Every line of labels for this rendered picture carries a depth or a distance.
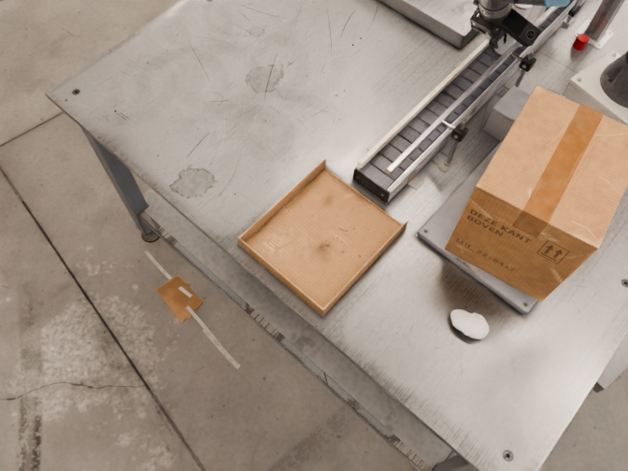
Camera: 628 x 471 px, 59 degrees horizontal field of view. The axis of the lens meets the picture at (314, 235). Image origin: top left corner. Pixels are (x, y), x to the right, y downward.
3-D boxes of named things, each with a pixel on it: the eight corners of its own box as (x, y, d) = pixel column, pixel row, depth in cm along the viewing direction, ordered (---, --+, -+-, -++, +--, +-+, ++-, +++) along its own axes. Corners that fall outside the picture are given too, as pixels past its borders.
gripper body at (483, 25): (489, 4, 141) (488, -21, 129) (518, 21, 138) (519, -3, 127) (470, 30, 142) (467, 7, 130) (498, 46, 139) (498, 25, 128)
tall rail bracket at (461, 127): (432, 148, 143) (447, 105, 129) (455, 163, 141) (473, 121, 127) (425, 155, 142) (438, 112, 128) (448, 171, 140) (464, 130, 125)
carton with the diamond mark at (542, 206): (497, 159, 139) (536, 83, 115) (588, 204, 134) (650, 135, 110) (443, 249, 128) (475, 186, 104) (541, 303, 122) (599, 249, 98)
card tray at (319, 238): (324, 166, 140) (324, 157, 137) (406, 228, 132) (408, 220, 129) (239, 245, 130) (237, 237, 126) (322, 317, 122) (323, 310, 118)
